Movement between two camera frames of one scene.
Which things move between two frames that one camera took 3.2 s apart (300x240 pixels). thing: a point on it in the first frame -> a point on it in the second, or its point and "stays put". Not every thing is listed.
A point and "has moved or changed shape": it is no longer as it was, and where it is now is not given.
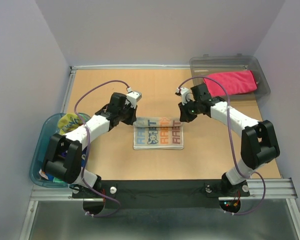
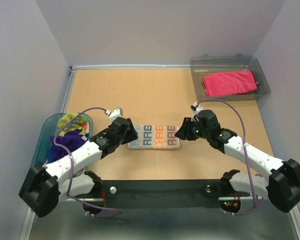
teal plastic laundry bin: (49, 127) stays put
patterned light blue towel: (155, 133) has moved or changed shape
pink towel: (234, 83) stays put
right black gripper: (185, 116) -> (184, 131)
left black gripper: (132, 116) -> (131, 134)
